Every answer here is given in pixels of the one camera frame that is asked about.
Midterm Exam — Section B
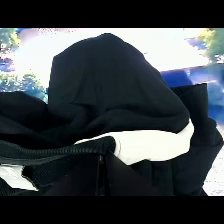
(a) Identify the black jacket with red trim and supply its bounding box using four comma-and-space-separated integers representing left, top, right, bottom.
0, 32, 224, 197

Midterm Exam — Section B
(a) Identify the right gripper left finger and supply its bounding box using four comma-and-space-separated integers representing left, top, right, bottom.
68, 156, 104, 197

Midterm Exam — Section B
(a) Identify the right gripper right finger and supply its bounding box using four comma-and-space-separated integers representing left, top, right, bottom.
102, 151, 148, 197

